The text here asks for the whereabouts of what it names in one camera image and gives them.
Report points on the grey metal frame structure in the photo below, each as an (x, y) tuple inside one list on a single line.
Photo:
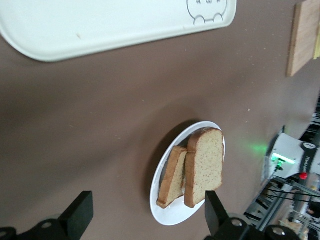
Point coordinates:
[(265, 215)]

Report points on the white round plate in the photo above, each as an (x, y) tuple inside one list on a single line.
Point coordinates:
[(172, 215)]

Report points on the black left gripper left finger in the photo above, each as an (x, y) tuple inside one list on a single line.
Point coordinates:
[(78, 215)]

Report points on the brown bread slice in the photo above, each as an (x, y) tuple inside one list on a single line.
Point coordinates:
[(207, 170), (172, 180)]

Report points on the wooden cutting board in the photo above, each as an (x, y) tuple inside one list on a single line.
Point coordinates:
[(303, 32)]

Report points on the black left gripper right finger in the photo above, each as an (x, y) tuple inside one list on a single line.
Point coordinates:
[(217, 217)]

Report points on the cream bear print tray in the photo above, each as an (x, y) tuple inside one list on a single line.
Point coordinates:
[(100, 25)]

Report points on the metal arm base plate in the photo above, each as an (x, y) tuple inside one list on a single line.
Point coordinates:
[(266, 175)]

